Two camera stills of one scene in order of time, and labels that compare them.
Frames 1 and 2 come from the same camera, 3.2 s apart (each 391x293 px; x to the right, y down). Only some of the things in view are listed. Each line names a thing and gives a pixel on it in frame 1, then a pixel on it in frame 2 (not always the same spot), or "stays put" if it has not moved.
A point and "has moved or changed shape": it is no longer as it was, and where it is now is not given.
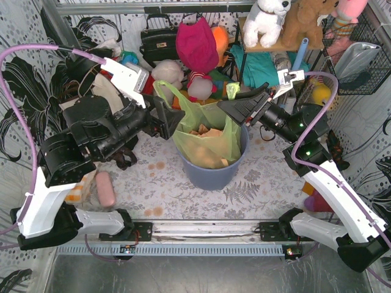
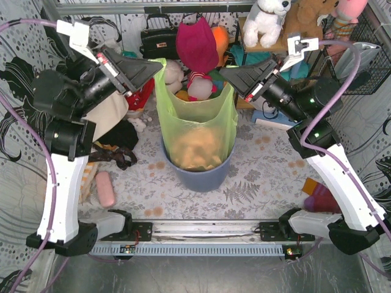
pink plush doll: x=200 y=86 stays put
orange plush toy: x=221 y=36 stays put
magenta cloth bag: x=195 y=44 stays put
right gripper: x=256 y=109 → x=263 y=84
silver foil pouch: x=354 y=59 stays put
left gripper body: x=157 y=116 → x=113 y=75
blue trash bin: x=218 y=178 has moved or changed shape
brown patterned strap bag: x=124 y=158 stays put
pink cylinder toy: x=105 y=188 stays put
